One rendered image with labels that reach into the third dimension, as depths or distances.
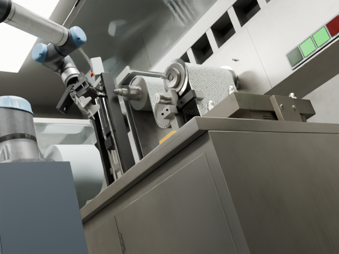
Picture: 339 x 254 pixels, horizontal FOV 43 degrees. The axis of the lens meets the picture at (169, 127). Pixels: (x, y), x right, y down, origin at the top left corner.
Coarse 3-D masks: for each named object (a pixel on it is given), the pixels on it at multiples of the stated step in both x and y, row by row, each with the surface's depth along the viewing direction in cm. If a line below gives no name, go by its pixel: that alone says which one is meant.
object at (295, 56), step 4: (296, 48) 159; (292, 52) 160; (296, 52) 158; (288, 56) 161; (292, 56) 160; (296, 56) 158; (300, 56) 157; (292, 60) 160; (296, 60) 158; (292, 64) 160
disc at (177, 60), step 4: (172, 60) 164; (176, 60) 162; (180, 60) 160; (168, 64) 166; (184, 64) 158; (184, 68) 158; (164, 72) 167; (188, 72) 157; (188, 76) 157; (164, 80) 167; (164, 84) 167; (184, 84) 158; (164, 88) 167; (184, 88) 158; (180, 92) 160
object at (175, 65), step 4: (172, 64) 163; (176, 64) 161; (180, 64) 160; (168, 68) 165; (180, 68) 159; (180, 72) 159; (184, 72) 158; (184, 76) 158; (232, 76) 174; (184, 80) 158; (188, 80) 159; (180, 84) 159; (188, 84) 160; (168, 88) 164; (172, 88) 163; (176, 88) 161; (180, 88) 159; (188, 88) 161; (184, 92) 162
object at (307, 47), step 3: (309, 39) 154; (306, 42) 155; (309, 42) 154; (312, 42) 153; (300, 45) 157; (303, 45) 156; (306, 45) 155; (309, 45) 154; (312, 45) 153; (303, 48) 156; (306, 48) 155; (309, 48) 154; (312, 48) 153; (315, 48) 152; (303, 51) 156; (306, 51) 155; (309, 51) 154; (306, 54) 155
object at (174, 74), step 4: (172, 68) 161; (176, 68) 161; (168, 72) 162; (172, 72) 160; (176, 72) 159; (168, 76) 162; (172, 76) 160; (176, 76) 159; (180, 76) 159; (168, 80) 162; (172, 80) 161; (176, 80) 158; (180, 80) 159; (168, 84) 162; (172, 84) 160; (176, 84) 159
